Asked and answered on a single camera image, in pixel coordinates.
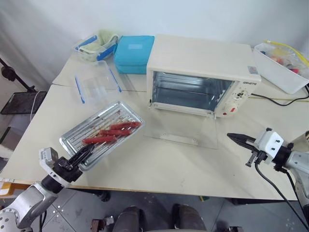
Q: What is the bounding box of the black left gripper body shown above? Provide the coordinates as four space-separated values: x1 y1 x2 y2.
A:
56 156 84 184

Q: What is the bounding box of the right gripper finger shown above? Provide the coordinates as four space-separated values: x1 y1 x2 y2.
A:
234 139 254 149
226 132 256 144

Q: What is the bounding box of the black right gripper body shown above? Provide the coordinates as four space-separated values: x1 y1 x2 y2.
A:
245 138 269 168

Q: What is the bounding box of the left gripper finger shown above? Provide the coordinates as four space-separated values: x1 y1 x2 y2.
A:
72 145 96 168
68 144 93 163

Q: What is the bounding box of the silver metal baking tray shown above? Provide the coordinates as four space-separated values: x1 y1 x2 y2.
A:
59 101 146 172

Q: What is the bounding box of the red sausage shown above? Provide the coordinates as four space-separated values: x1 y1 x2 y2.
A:
99 129 132 136
82 135 118 145
109 121 142 131

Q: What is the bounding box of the glass toaster oven door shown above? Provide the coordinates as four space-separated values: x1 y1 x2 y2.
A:
142 106 219 150

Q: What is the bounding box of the white toaster oven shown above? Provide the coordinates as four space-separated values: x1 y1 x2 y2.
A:
146 34 262 119

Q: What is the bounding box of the black table caster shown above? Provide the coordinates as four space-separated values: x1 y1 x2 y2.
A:
96 190 112 203

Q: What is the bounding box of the yellow cardboard box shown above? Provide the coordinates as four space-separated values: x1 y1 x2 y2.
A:
0 178 18 197

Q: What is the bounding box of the clear lid with blue clips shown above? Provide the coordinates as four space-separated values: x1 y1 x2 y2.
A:
74 60 122 105

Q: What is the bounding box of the white plastic bin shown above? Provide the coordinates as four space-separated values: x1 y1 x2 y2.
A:
253 43 309 95

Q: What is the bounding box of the dark rounded shape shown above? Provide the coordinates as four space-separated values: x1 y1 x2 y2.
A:
171 203 208 232
112 205 146 232

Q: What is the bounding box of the black stand with mesh shelf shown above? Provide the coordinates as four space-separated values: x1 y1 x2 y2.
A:
0 58 48 116

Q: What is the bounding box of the clear bag with yellow zip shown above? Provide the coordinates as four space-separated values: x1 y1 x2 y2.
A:
262 39 309 74

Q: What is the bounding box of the clear container with blue clips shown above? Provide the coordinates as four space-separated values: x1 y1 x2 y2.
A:
73 29 120 63

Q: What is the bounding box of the blue fabric pouch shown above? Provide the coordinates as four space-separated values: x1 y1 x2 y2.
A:
113 35 155 75

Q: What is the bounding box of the pale green cloth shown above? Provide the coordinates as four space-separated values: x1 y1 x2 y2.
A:
79 29 119 55

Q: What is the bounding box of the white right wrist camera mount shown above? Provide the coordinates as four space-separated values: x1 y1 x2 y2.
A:
255 128 287 165

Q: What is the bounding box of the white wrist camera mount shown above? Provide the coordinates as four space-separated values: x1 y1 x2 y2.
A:
255 128 287 165
39 147 60 175

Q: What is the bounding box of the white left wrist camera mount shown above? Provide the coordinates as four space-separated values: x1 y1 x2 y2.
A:
39 147 60 175

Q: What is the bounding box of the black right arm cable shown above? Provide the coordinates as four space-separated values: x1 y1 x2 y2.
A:
254 161 309 231

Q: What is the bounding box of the black oven power cord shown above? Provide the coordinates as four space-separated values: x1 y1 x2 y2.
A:
249 83 309 107

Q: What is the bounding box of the white thin cable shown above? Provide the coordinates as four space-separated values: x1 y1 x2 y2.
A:
29 91 43 121

